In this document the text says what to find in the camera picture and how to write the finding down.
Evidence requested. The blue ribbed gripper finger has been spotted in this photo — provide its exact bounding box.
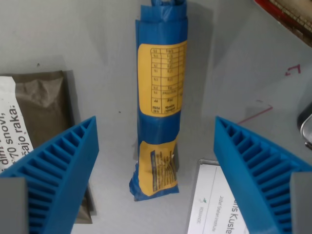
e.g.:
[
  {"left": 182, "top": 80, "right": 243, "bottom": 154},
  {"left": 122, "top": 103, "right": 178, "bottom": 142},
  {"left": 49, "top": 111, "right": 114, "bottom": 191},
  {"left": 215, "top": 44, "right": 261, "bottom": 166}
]
[
  {"left": 213, "top": 116, "right": 312, "bottom": 234},
  {"left": 0, "top": 115, "right": 100, "bottom": 234}
]

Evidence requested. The blue bag with yellow label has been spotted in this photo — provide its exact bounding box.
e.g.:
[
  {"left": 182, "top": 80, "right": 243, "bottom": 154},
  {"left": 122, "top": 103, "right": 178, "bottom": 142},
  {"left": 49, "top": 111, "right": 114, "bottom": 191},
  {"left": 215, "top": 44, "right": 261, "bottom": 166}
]
[{"left": 128, "top": 0, "right": 189, "bottom": 202}]

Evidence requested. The white name badge card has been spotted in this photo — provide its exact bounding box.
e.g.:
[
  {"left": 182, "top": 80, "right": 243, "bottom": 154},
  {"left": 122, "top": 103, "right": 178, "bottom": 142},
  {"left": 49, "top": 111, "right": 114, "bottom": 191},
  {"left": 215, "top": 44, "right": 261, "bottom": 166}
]
[{"left": 187, "top": 159, "right": 254, "bottom": 234}]

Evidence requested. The shiny grey metal object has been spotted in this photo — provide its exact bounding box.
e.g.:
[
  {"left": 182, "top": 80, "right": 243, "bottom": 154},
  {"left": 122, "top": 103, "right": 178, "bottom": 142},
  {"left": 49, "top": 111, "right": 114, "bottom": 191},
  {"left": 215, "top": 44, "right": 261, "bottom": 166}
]
[{"left": 299, "top": 113, "right": 312, "bottom": 150}]

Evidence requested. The brown tobacco pouch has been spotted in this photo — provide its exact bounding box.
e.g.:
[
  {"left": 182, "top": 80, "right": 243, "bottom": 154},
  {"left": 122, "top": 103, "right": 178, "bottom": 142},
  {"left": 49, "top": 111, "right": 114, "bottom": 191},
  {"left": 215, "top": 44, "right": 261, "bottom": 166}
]
[{"left": 0, "top": 70, "right": 98, "bottom": 224}]

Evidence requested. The red flat case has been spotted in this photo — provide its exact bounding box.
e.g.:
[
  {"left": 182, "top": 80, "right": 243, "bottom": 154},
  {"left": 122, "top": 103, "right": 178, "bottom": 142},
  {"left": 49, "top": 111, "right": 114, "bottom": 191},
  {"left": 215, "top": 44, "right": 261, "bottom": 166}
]
[{"left": 253, "top": 0, "right": 312, "bottom": 48}]

